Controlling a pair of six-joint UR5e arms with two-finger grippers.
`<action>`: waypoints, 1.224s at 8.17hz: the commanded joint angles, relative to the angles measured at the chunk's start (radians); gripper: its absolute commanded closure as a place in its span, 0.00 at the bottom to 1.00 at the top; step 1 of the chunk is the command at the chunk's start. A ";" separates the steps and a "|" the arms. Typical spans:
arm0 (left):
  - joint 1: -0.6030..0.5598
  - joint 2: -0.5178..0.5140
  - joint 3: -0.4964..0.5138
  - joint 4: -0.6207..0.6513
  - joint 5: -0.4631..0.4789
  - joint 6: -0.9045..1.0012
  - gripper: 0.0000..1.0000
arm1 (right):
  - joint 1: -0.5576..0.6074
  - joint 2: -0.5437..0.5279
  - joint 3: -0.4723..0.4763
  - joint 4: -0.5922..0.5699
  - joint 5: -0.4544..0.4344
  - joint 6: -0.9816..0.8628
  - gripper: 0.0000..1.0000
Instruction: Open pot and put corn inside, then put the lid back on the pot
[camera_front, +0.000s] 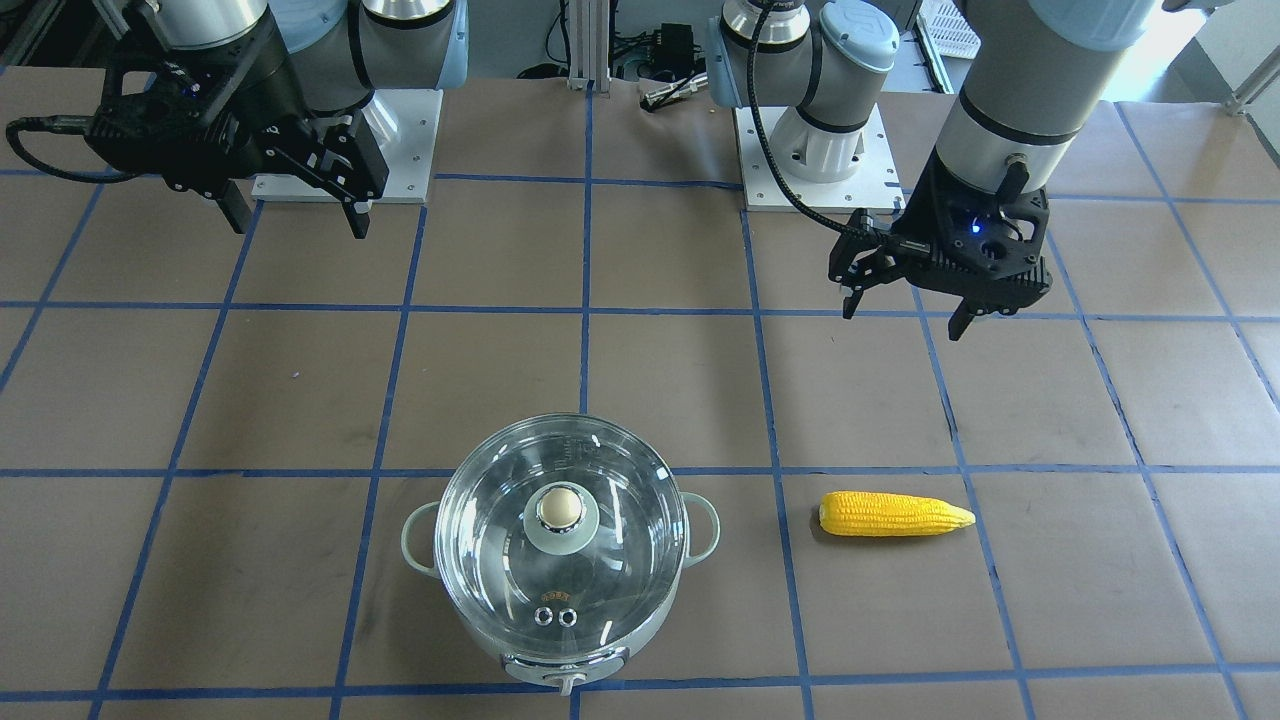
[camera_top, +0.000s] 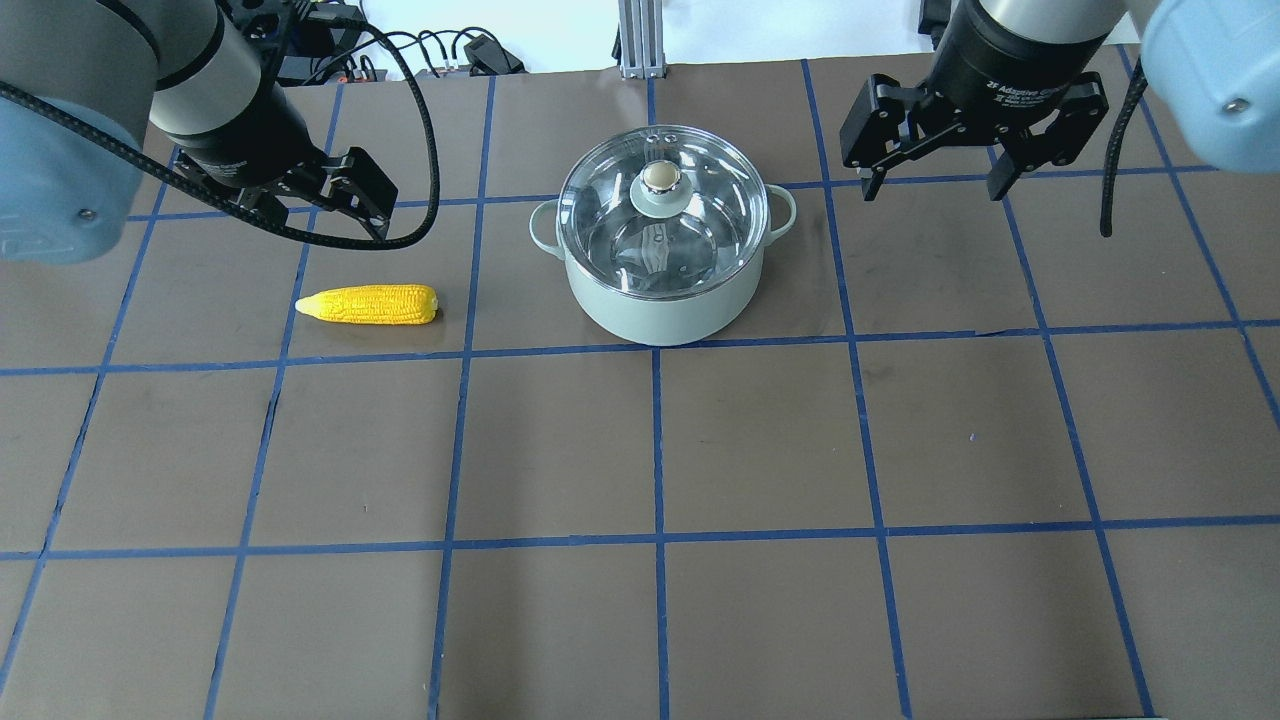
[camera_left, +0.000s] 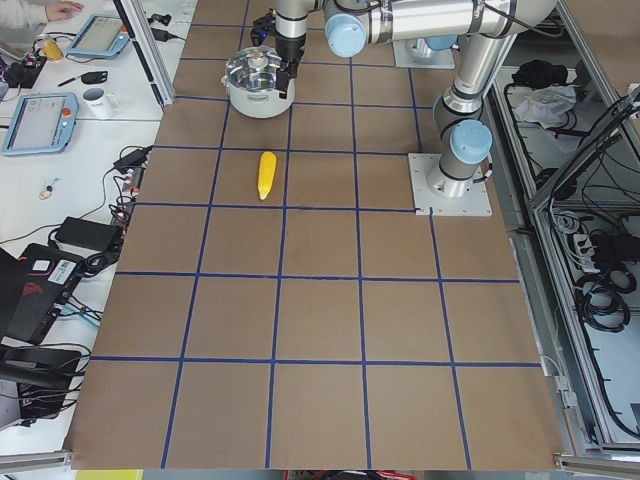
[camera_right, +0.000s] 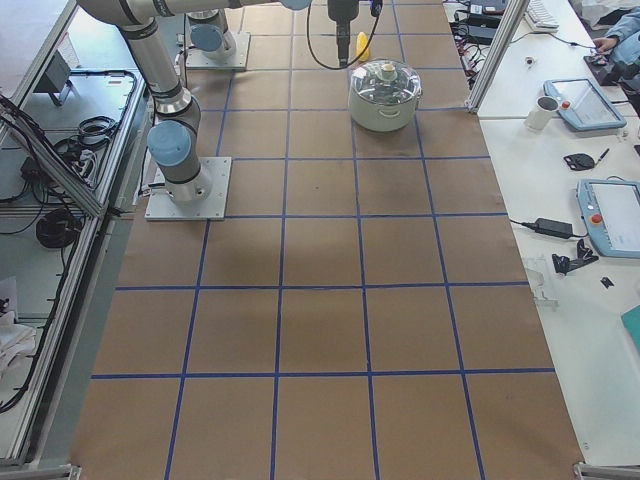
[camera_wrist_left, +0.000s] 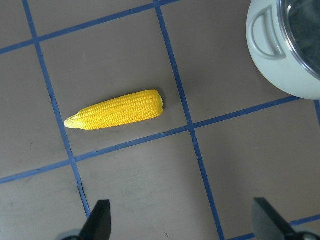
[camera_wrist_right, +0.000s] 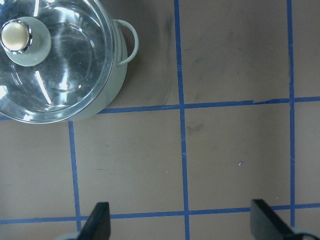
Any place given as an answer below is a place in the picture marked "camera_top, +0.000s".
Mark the glass pot lid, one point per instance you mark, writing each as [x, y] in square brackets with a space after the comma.
[664, 213]

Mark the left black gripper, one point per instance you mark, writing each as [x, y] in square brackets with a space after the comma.
[247, 137]

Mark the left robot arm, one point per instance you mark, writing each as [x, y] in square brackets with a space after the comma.
[99, 94]

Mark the pale green steel pot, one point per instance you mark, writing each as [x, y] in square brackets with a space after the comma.
[660, 323]

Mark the aluminium frame post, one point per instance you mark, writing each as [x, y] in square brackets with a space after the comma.
[639, 41]

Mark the yellow corn cob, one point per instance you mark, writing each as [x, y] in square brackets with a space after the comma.
[372, 304]

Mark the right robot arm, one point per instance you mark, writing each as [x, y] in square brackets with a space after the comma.
[1214, 63]

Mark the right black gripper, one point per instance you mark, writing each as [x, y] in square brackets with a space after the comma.
[1003, 68]

